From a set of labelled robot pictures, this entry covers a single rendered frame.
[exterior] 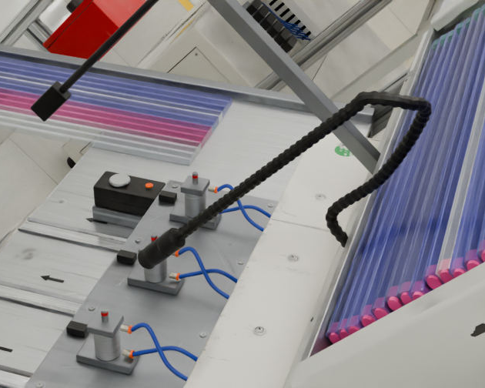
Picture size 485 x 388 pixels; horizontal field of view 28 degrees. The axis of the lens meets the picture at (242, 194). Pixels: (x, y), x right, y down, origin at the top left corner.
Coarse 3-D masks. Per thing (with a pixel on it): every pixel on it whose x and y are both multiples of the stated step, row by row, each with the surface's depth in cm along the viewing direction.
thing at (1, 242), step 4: (36, 208) 161; (32, 212) 160; (28, 216) 159; (20, 220) 162; (24, 220) 158; (16, 224) 162; (20, 224) 158; (12, 228) 162; (16, 228) 158; (20, 228) 156; (8, 232) 159; (12, 232) 156; (16, 232) 155; (4, 236) 160; (8, 236) 156; (12, 236) 154; (0, 240) 159; (4, 240) 157; (8, 240) 153; (0, 244) 156; (4, 244) 153; (0, 248) 152
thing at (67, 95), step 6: (54, 84) 101; (60, 84) 102; (48, 90) 101; (54, 90) 101; (42, 96) 102; (48, 96) 102; (54, 96) 101; (60, 96) 101; (66, 96) 101; (36, 102) 103; (42, 102) 102; (48, 102) 102; (54, 102) 102; (60, 102) 102; (30, 108) 103; (36, 108) 103; (42, 108) 103; (48, 108) 102; (54, 108) 102; (36, 114) 104; (42, 114) 103; (48, 114) 103; (42, 120) 104
